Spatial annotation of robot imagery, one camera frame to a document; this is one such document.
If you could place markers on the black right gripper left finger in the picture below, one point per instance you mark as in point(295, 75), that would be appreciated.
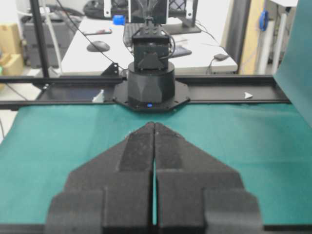
point(109, 194)

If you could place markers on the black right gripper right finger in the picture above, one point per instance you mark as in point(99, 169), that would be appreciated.
point(199, 194)

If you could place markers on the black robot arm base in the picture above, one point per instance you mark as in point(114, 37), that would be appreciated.
point(151, 84)

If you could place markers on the green felt table mat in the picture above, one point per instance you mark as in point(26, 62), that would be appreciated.
point(269, 144)

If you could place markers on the black computer mouse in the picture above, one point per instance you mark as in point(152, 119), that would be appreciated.
point(98, 46)

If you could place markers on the white office desk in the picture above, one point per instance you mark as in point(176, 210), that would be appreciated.
point(194, 54)

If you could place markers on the green backdrop sheet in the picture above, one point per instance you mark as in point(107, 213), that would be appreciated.
point(294, 75)

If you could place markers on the black keyboard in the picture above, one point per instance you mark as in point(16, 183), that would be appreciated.
point(129, 30)

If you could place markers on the grey filing cabinet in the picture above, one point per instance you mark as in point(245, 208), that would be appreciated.
point(64, 37)

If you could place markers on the cardboard boxes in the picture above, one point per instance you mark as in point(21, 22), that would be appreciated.
point(11, 52)

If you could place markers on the blue bottle cap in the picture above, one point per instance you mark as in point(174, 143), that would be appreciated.
point(119, 20)

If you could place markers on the black monitor with stand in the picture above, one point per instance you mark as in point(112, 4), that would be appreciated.
point(175, 16)

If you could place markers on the blue tape roll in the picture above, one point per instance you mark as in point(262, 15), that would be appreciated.
point(263, 20)

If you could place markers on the black aluminium frame rail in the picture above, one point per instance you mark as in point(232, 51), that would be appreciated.
point(105, 90)

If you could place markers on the black vertical frame post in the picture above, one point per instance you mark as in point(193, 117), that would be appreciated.
point(40, 37)

